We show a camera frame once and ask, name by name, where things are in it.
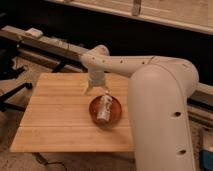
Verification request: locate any wooden board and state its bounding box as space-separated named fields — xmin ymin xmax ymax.
xmin=10 ymin=73 xmax=133 ymax=152

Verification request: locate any black tripod leg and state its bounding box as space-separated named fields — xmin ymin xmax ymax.
xmin=0 ymin=82 xmax=33 ymax=112

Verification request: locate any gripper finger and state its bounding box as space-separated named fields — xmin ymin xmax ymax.
xmin=84 ymin=86 xmax=93 ymax=95
xmin=101 ymin=84 xmax=110 ymax=94

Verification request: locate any black cable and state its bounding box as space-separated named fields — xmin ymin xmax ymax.
xmin=33 ymin=152 xmax=69 ymax=171

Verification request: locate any small white box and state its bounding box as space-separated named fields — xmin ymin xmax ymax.
xmin=25 ymin=28 xmax=43 ymax=38

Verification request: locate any blue container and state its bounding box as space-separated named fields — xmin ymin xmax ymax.
xmin=199 ymin=128 xmax=213 ymax=171

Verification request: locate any small white bottle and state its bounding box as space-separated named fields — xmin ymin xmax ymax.
xmin=97 ymin=94 xmax=113 ymax=121

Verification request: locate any long metal rail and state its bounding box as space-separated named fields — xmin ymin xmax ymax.
xmin=0 ymin=26 xmax=213 ymax=129

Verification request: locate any orange ceramic bowl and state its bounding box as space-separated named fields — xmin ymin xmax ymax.
xmin=89 ymin=94 xmax=122 ymax=127

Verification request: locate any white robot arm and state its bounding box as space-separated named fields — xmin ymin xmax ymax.
xmin=80 ymin=45 xmax=199 ymax=171

